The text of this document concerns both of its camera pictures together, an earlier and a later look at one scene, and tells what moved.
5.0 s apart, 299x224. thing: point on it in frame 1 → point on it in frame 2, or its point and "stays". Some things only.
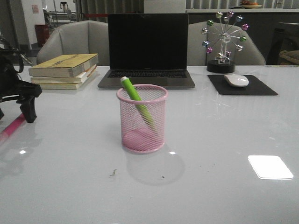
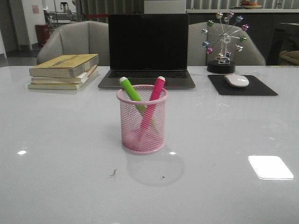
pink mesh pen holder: (143, 121) stays
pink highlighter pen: (12, 127) → (153, 105)
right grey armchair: (209, 41) stays
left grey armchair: (80, 37) stays
